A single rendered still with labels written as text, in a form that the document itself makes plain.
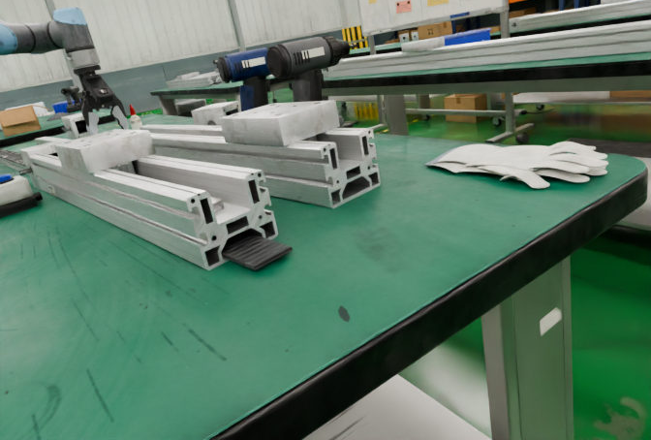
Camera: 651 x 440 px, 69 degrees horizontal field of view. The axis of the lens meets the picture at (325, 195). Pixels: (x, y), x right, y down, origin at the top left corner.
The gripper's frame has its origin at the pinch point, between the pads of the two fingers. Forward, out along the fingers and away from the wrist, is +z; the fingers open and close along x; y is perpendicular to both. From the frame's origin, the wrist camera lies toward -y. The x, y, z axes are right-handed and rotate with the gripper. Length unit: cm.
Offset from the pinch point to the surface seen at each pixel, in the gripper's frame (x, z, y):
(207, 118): -17.6, -0.9, -25.8
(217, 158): 5, 1, -70
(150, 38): -466, -93, 1031
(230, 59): -12, -15, -53
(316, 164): 5, 0, -96
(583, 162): -15, 4, -122
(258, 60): -17, -13, -56
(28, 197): 29.2, 3.5, -33.5
